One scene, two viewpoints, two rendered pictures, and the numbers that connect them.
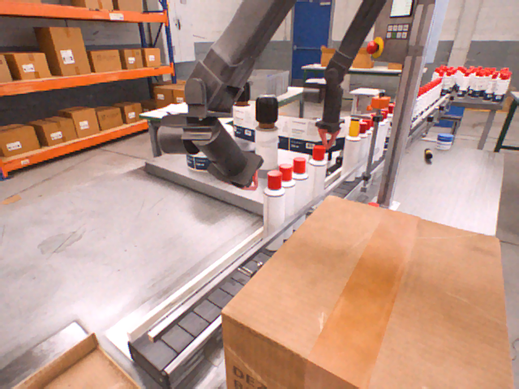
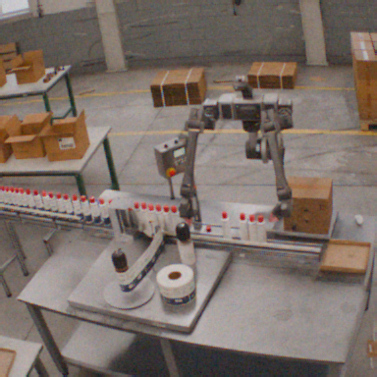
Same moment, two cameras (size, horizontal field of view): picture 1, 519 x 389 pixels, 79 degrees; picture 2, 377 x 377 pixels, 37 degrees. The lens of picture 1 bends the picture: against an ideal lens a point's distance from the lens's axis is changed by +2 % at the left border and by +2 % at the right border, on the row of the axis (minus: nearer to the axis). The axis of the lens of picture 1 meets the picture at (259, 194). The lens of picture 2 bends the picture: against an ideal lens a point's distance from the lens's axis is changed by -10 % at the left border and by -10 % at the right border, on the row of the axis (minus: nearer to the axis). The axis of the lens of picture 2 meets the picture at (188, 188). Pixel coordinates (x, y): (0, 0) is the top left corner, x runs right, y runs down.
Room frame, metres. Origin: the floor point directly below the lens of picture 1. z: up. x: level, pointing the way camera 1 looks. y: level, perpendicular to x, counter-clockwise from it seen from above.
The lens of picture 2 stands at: (1.47, 2.76, 3.12)
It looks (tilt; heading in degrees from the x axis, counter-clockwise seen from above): 31 degrees down; 261
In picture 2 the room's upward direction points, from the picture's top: 10 degrees counter-clockwise
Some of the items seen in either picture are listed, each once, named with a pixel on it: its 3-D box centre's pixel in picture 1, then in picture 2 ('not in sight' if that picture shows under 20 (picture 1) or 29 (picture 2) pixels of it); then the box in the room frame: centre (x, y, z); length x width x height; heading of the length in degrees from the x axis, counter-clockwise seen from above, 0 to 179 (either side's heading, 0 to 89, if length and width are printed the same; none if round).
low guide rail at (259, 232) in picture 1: (291, 208); (236, 242); (0.79, -0.10, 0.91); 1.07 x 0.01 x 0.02; 144
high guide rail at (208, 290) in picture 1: (315, 201); (240, 228); (0.75, -0.15, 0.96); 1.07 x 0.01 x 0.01; 144
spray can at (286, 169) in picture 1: (284, 203); (252, 229); (0.69, -0.06, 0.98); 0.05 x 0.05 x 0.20
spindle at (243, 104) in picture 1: (242, 111); (123, 272); (1.50, 0.08, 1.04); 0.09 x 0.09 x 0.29
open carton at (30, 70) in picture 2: not in sight; (27, 68); (2.16, -4.66, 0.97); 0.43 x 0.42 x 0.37; 59
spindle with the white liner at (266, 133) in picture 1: (266, 136); (186, 245); (1.11, -0.03, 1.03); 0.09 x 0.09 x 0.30
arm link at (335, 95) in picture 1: (332, 96); not in sight; (1.03, -0.23, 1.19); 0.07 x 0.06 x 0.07; 62
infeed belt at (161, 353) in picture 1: (340, 190); (195, 239); (1.00, -0.30, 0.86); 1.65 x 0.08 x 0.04; 144
